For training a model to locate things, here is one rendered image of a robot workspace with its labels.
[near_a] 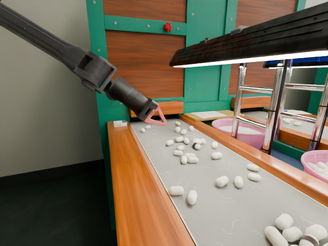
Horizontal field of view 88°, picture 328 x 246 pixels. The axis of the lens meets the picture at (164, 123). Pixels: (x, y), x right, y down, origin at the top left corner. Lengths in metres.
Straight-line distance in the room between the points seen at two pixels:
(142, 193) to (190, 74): 0.79
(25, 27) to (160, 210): 0.53
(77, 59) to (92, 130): 1.42
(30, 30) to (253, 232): 0.66
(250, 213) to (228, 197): 0.05
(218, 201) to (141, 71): 0.74
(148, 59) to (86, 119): 1.08
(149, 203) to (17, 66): 1.68
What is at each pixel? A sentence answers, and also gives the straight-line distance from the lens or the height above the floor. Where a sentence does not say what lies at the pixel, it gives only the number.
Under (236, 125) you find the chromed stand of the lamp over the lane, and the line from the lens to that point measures 0.73.
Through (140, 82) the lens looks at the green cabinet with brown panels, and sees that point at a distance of 0.96.
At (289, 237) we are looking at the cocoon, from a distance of 0.39.
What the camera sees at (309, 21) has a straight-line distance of 0.38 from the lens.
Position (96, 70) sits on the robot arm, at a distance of 0.48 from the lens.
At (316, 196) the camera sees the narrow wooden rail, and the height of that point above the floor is 0.75.
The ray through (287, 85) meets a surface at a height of 0.96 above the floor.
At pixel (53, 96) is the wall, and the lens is 1.84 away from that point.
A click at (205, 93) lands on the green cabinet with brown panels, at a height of 0.89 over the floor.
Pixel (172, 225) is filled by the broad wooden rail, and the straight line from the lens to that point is 0.33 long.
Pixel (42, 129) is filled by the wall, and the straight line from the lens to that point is 1.92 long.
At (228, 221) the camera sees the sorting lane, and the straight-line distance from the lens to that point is 0.39.
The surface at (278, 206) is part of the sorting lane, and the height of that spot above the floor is 0.74.
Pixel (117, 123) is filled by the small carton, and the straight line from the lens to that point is 0.84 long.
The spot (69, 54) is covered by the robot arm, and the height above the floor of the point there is 1.06.
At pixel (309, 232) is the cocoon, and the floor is 0.76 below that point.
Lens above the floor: 1.01
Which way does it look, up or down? 16 degrees down
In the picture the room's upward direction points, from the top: straight up
